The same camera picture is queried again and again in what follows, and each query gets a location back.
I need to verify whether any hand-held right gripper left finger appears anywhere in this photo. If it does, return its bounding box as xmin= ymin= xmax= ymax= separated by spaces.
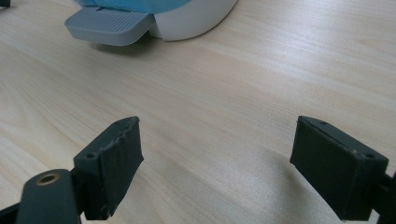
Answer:
xmin=73 ymin=116 xmax=145 ymax=221

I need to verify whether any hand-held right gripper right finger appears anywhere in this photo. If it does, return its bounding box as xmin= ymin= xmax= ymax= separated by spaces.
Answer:
xmin=289 ymin=115 xmax=390 ymax=222

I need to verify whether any white pedal trash can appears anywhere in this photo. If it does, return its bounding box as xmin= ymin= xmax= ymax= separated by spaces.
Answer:
xmin=64 ymin=0 xmax=239 ymax=48

